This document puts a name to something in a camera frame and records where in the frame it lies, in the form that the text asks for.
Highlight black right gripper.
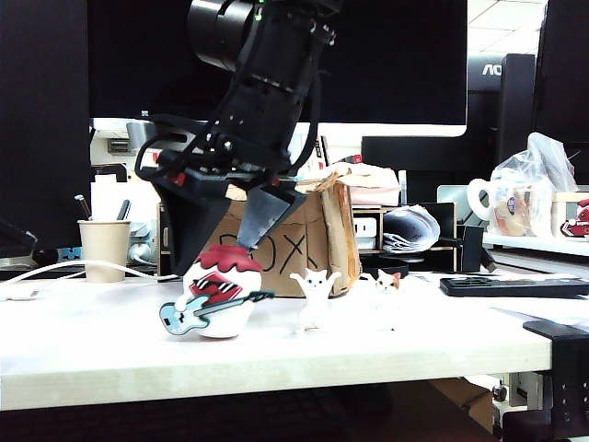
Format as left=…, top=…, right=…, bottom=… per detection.
left=156, top=118, right=307, bottom=277

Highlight white doll red cap guitar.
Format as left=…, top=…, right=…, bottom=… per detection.
left=159, top=244, right=276, bottom=341

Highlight brown paper box marked BOX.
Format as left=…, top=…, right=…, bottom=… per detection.
left=206, top=170, right=363, bottom=298

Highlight brown cardboard box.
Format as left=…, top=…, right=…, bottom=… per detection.
left=432, top=377, right=496, bottom=432

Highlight beige wooden box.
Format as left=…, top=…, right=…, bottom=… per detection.
left=551, top=192, right=589, bottom=237

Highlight white carton red label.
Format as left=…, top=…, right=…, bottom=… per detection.
left=314, top=135, right=330, bottom=169

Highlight white cat figurine raised arms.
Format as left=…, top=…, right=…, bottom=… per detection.
left=288, top=269, right=342, bottom=334

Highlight beige paper cup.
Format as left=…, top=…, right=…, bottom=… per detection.
left=76, top=219, right=133, bottom=284

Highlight pink folded stack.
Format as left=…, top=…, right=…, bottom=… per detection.
left=330, top=160, right=400, bottom=207

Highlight silver tipped pen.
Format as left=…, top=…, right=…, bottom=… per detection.
left=73, top=194, right=92, bottom=222

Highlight white orange cat figurine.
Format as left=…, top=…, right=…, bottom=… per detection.
left=363, top=270, right=402, bottom=331

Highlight rolled newspaper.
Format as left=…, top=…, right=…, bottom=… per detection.
left=382, top=205, right=442, bottom=252

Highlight low black monitor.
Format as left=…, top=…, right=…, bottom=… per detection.
left=361, top=135, right=502, bottom=204

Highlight black monitor tall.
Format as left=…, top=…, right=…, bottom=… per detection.
left=0, top=0, right=93, bottom=259

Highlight black wooden desk organizer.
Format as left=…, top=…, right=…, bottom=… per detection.
left=156, top=202, right=457, bottom=277

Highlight large black monitor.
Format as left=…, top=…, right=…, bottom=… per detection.
left=87, top=0, right=468, bottom=138

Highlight black remote control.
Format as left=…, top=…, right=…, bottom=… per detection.
left=439, top=275, right=589, bottom=298

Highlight black AOC monitor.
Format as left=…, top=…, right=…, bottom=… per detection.
left=467, top=53, right=537, bottom=163

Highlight white riser shelf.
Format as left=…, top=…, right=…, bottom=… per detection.
left=482, top=232, right=589, bottom=258

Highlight white printed mug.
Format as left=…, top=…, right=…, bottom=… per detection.
left=467, top=178, right=554, bottom=238

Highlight clear plastic bag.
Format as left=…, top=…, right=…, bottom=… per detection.
left=490, top=132, right=579, bottom=238

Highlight black monitor glossy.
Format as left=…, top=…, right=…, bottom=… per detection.
left=533, top=0, right=589, bottom=145

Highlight black desk clamp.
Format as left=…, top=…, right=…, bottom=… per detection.
left=503, top=320, right=589, bottom=433

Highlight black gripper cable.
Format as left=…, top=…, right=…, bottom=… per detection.
left=133, top=112, right=217, bottom=183

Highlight white cable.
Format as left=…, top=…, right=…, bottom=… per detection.
left=0, top=260, right=162, bottom=303

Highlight black angled bracket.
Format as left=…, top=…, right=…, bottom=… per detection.
left=459, top=224, right=497, bottom=273

